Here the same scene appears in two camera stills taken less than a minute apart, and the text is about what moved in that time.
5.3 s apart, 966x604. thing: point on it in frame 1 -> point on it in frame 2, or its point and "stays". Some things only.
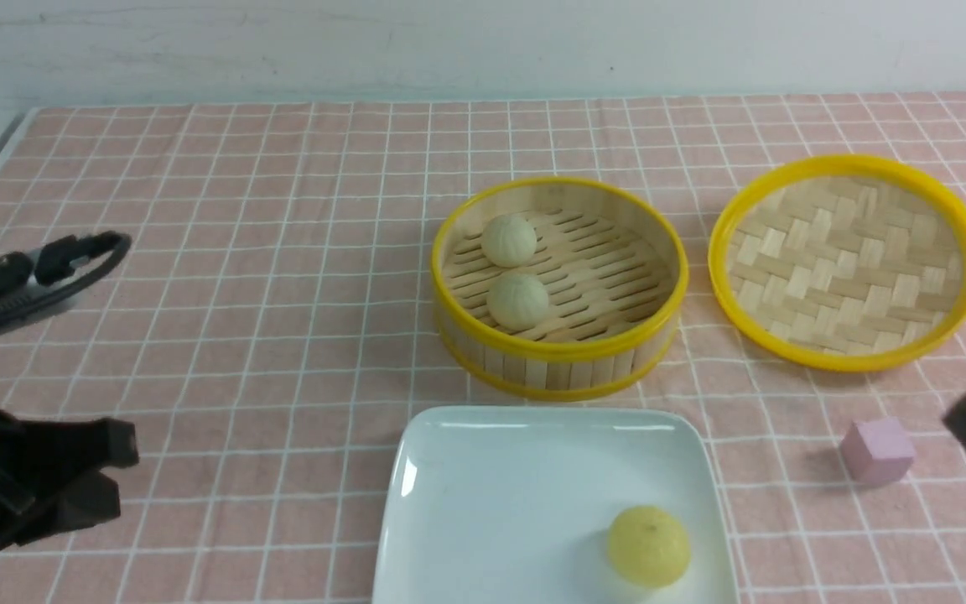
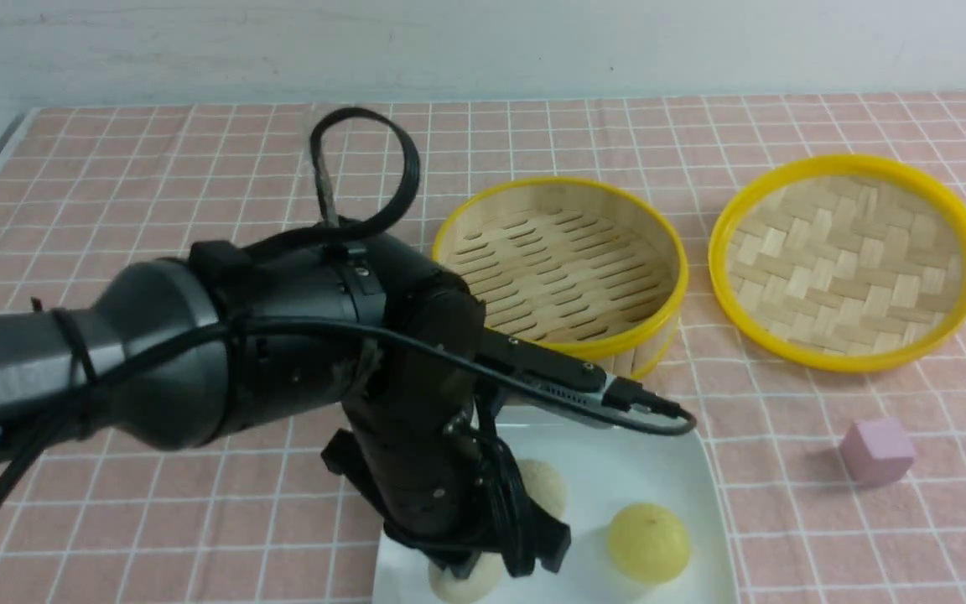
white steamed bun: [509, 240] -> [543, 486]
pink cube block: [877, 452] stays
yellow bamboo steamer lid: [843, 263] stays
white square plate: [516, 505] stays
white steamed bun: [516, 302] -> [486, 573]
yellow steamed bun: [648, 546] stays
